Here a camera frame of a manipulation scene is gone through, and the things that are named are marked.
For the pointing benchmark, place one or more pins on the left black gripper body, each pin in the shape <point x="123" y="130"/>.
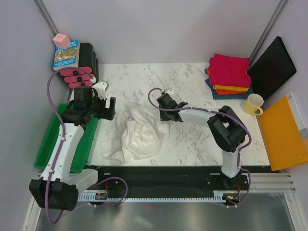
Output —
<point x="97" y="106"/>

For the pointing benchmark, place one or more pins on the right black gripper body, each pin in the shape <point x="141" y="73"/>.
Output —
<point x="163" y="116"/>

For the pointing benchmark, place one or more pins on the white t shirt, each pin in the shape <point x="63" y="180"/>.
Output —
<point x="139" y="134"/>

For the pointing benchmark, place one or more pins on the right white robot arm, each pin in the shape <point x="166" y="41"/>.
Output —
<point x="226" y="128"/>

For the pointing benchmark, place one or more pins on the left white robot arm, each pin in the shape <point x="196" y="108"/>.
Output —
<point x="55" y="188"/>

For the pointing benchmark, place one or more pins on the blue paperback book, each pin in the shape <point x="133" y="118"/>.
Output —
<point x="67" y="58"/>

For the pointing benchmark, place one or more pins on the yellow folded t shirt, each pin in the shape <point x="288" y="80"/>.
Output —
<point x="232" y="88"/>

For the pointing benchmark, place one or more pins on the orange folded t shirt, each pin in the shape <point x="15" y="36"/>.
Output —
<point x="227" y="92"/>

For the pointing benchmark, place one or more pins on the green plastic tray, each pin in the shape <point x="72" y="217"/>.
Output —
<point x="82" y="151"/>

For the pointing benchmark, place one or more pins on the pink cube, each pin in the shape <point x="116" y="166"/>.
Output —
<point x="61" y="41"/>

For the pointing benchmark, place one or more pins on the blue folded t shirt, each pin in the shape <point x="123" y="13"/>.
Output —
<point x="231" y="96"/>

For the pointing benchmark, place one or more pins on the yellow mug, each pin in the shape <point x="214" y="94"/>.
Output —
<point x="253" y="105"/>

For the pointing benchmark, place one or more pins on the black tablet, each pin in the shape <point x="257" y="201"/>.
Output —
<point x="273" y="68"/>

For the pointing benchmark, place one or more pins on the orange folder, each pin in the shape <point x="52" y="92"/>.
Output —
<point x="285" y="134"/>

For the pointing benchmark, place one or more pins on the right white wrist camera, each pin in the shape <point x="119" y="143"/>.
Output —
<point x="169" y="92"/>

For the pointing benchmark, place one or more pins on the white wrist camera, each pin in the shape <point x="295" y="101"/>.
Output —
<point x="101" y="88"/>
<point x="169" y="92"/>

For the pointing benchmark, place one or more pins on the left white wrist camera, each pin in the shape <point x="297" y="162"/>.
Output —
<point x="101" y="88"/>

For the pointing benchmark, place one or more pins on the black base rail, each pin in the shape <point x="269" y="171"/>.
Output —
<point x="166" y="182"/>

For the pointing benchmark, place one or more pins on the white cable duct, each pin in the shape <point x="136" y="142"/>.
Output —
<point x="95" y="196"/>

